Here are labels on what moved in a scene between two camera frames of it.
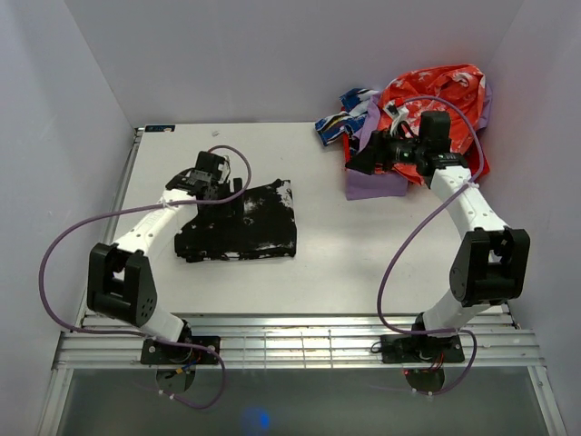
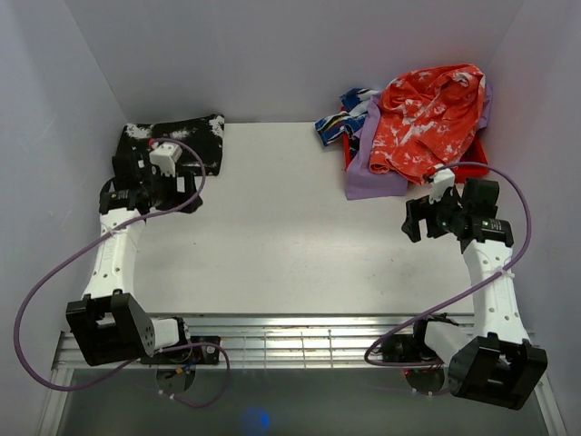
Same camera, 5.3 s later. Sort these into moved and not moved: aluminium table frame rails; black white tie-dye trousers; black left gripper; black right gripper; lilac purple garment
Moved: black left gripper; black white tie-dye trousers; black right gripper
Not moved: aluminium table frame rails; lilac purple garment
